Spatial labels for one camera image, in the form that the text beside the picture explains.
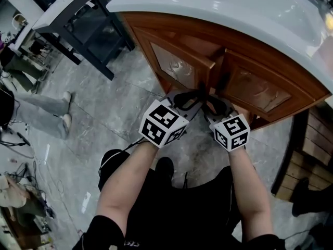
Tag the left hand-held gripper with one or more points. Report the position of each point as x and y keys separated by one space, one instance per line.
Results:
x=158 y=124

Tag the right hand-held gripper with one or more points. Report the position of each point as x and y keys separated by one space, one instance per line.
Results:
x=231 y=133

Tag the wooden cabinet door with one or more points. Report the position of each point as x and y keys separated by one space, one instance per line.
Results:
x=260 y=87
x=171 y=61

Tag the person's right forearm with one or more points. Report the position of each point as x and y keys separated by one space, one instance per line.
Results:
x=249 y=191

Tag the person's left forearm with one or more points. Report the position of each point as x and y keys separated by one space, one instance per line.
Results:
x=122 y=184

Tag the wooden cabinet body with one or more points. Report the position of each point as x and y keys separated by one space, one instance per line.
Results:
x=169 y=22

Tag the person's black shoe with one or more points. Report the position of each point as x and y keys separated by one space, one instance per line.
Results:
x=164 y=169

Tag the wooden slat platform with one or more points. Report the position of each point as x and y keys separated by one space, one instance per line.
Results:
x=317 y=139

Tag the white sink basin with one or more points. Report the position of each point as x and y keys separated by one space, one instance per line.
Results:
x=208 y=6
x=65 y=6

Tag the person's black shirt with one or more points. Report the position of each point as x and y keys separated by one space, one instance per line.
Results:
x=187 y=212

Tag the black floor equipment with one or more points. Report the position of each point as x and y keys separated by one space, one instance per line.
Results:
x=301 y=199

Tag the brown clutter pile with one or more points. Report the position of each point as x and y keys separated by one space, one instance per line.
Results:
x=28 y=204

